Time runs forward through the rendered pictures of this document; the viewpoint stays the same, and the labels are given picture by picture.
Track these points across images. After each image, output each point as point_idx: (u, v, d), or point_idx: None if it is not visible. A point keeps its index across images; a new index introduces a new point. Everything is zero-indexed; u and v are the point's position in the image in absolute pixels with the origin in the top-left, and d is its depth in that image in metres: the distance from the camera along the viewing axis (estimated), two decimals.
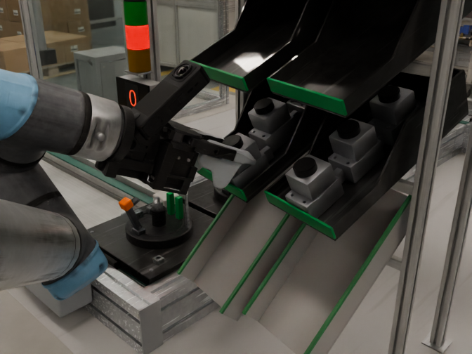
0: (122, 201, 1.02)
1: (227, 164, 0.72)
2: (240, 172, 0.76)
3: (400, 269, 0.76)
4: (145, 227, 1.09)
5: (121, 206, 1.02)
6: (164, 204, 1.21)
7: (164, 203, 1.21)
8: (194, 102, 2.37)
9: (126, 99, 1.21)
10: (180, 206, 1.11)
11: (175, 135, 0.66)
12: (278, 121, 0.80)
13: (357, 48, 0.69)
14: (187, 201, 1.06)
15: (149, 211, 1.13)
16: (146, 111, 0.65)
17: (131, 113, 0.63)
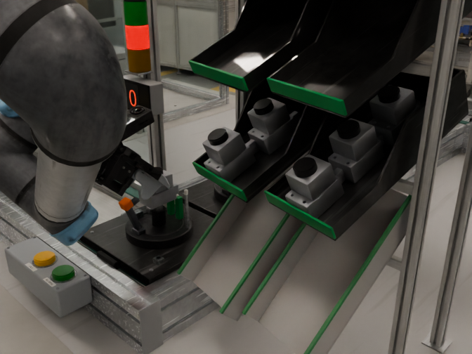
0: (122, 201, 1.02)
1: (153, 182, 1.01)
2: (156, 193, 1.05)
3: (400, 269, 0.76)
4: (145, 227, 1.09)
5: (121, 206, 1.02)
6: (164, 204, 1.21)
7: (164, 203, 1.21)
8: (194, 102, 2.37)
9: (126, 99, 1.21)
10: (180, 206, 1.11)
11: (126, 151, 0.95)
12: (232, 152, 0.78)
13: (357, 48, 0.69)
14: (187, 201, 1.06)
15: (149, 211, 1.13)
16: None
17: None
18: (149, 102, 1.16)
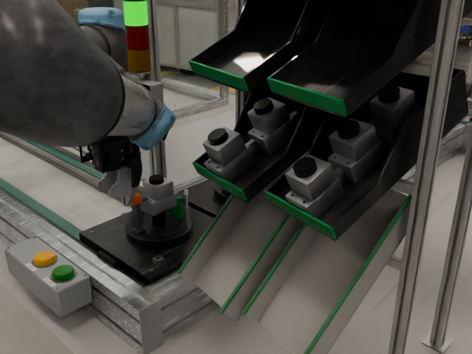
0: None
1: (126, 187, 0.99)
2: (157, 200, 1.05)
3: (400, 269, 0.76)
4: (145, 227, 1.09)
5: None
6: None
7: None
8: (194, 102, 2.37)
9: None
10: (180, 206, 1.11)
11: None
12: (232, 152, 0.78)
13: (357, 48, 0.69)
14: (187, 201, 1.06)
15: None
16: None
17: None
18: None
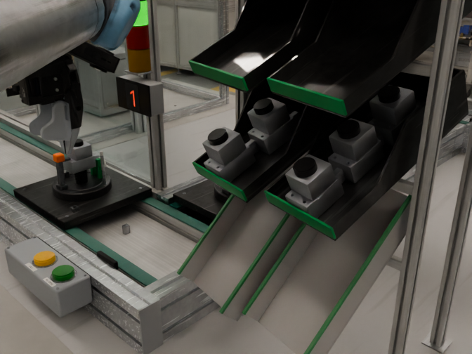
0: (56, 154, 1.22)
1: (64, 128, 0.80)
2: (76, 160, 1.24)
3: (400, 269, 0.76)
4: (69, 184, 1.28)
5: (54, 157, 1.22)
6: None
7: None
8: (194, 102, 2.37)
9: (126, 99, 1.21)
10: (100, 167, 1.30)
11: (70, 64, 0.77)
12: (232, 152, 0.78)
13: (357, 48, 0.69)
14: (102, 161, 1.25)
15: None
16: None
17: None
18: (149, 102, 1.16)
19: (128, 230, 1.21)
